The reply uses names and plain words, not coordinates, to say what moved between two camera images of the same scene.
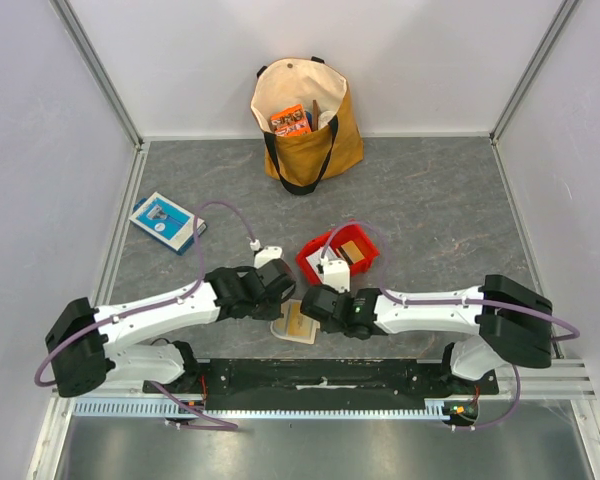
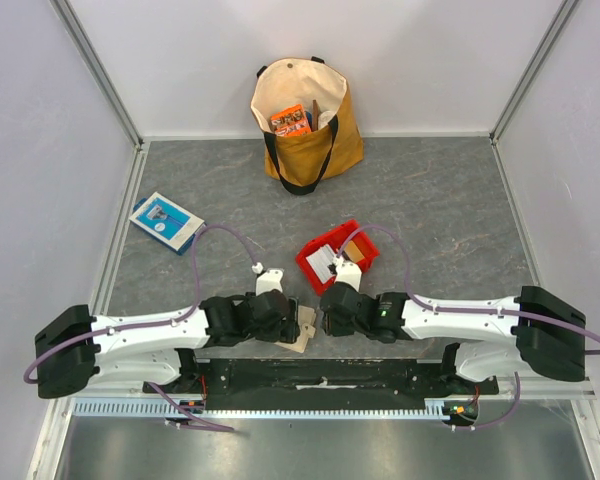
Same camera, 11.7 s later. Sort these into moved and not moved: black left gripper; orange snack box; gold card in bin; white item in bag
Moved: black left gripper
Not moved: gold card in bin; orange snack box; white item in bag
